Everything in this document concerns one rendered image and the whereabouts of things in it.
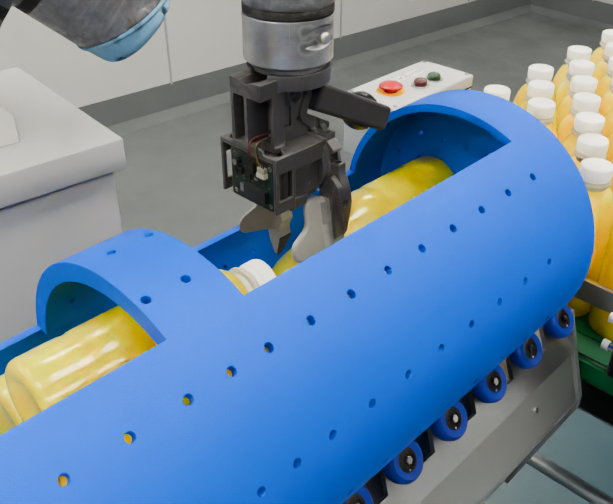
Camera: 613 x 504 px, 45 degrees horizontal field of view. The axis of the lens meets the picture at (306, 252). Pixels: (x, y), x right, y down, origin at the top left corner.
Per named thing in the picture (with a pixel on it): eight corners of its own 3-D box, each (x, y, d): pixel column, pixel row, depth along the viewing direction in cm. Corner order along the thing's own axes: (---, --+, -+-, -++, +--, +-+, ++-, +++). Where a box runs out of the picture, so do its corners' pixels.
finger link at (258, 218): (225, 254, 75) (236, 182, 69) (268, 231, 79) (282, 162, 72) (245, 272, 74) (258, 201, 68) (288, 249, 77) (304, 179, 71)
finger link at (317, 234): (288, 298, 70) (269, 207, 67) (331, 272, 74) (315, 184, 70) (311, 305, 68) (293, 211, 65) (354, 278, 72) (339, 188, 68)
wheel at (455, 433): (421, 400, 76) (435, 399, 74) (452, 393, 79) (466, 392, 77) (430, 445, 75) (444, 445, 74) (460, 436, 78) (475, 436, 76)
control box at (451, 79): (342, 150, 119) (344, 89, 114) (418, 115, 131) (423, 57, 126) (391, 171, 113) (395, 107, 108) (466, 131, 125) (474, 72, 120)
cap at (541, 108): (529, 122, 107) (531, 111, 106) (522, 112, 110) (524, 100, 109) (556, 122, 107) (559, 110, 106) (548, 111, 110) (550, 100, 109)
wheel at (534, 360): (502, 332, 85) (515, 330, 83) (527, 328, 87) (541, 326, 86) (510, 372, 84) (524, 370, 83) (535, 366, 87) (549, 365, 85)
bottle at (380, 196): (464, 175, 82) (352, 240, 71) (447, 224, 87) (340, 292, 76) (415, 145, 86) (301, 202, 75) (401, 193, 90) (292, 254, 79)
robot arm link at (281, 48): (288, -8, 64) (359, 11, 60) (289, 44, 67) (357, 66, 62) (221, 9, 60) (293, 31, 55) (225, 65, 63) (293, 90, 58)
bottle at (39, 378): (47, 456, 53) (245, 335, 64) (77, 451, 47) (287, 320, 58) (-1, 368, 53) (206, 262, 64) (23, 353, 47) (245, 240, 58)
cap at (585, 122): (581, 124, 106) (583, 112, 105) (606, 132, 104) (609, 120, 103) (567, 132, 104) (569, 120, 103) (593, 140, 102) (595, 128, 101)
